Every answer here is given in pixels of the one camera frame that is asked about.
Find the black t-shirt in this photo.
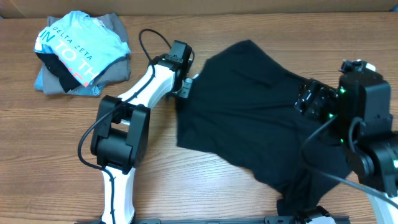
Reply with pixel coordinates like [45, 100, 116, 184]
[176, 40, 350, 216]

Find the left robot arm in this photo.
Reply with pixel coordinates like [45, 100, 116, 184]
[90, 54, 193, 224]

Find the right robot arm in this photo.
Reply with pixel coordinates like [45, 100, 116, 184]
[294, 59, 397, 223]

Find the light blue printed t-shirt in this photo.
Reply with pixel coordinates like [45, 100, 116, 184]
[34, 11, 131, 87]

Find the black folded garment in pile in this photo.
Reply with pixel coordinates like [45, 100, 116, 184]
[36, 53, 81, 95]

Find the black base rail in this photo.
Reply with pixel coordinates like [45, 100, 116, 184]
[74, 214, 352, 224]

